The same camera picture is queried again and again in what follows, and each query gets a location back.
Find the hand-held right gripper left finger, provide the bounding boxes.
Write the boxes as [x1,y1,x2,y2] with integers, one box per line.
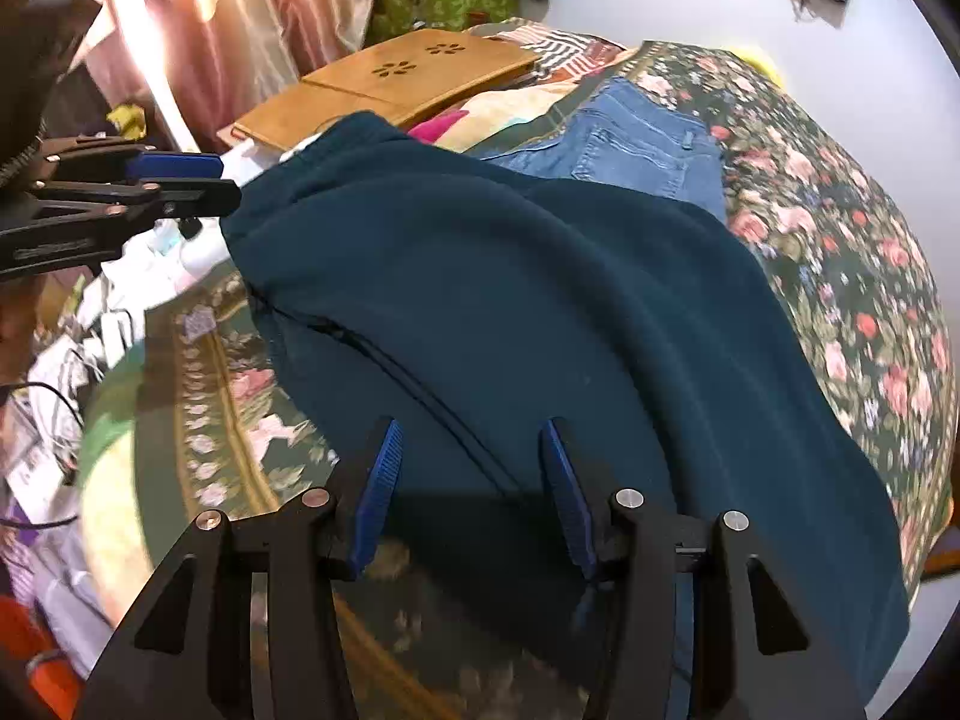
[75,418,404,720]

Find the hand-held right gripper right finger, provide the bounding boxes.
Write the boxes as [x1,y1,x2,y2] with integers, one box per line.
[538,417,871,720]

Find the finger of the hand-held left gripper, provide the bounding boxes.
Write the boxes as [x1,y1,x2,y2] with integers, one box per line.
[0,178,242,282]
[41,133,224,182]

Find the dark teal pants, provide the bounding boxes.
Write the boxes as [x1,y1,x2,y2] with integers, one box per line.
[220,111,911,706]

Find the pink curtain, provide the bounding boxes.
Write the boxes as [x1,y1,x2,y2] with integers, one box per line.
[45,0,376,155]

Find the wooden lap desk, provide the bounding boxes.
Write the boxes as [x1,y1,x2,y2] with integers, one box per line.
[231,30,539,152]

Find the green floral storage box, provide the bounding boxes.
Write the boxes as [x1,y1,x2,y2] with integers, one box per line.
[366,0,522,50]

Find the blue jeans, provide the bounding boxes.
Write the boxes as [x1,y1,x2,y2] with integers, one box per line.
[480,76,728,220]

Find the floral bedspread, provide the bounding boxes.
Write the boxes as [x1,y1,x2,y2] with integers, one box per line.
[79,40,957,720]

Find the patterned folded cloth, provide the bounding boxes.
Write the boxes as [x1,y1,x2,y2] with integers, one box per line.
[469,19,638,83]

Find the cluttered papers and cables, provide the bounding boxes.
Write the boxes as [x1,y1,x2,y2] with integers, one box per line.
[0,236,196,526]

